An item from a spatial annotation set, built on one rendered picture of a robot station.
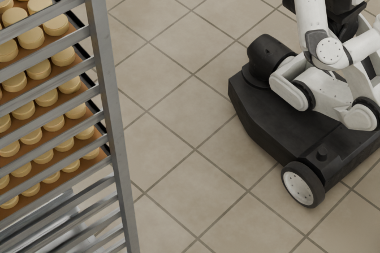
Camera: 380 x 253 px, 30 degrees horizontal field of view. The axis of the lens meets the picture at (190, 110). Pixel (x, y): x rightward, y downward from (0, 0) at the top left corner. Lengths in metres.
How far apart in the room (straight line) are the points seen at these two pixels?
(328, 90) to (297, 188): 0.41
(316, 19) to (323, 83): 0.74
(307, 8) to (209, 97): 1.18
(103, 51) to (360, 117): 1.40
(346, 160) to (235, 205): 0.48
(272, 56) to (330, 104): 0.33
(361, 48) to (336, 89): 0.68
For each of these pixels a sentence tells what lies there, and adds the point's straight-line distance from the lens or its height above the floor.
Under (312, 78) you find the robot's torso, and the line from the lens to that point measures 2.86.
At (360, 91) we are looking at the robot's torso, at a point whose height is 0.53.
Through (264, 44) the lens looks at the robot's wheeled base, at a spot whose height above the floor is 0.35.
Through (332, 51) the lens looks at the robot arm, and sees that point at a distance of 2.10.
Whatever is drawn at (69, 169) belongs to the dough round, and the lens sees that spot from 1.75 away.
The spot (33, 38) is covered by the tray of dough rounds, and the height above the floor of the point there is 1.51.
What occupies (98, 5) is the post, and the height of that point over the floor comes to 1.58.
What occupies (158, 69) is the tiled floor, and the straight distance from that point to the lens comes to 3.33.
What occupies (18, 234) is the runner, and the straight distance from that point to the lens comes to 1.78.
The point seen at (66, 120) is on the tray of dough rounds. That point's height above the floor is 1.22.
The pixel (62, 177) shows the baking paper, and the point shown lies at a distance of 1.76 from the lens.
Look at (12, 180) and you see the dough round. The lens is 1.67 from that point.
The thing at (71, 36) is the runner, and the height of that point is 1.51.
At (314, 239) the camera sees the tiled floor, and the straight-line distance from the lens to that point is 2.86.
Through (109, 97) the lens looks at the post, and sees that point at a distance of 1.53.
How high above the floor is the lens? 2.50
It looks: 52 degrees down
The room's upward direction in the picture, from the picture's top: 1 degrees counter-clockwise
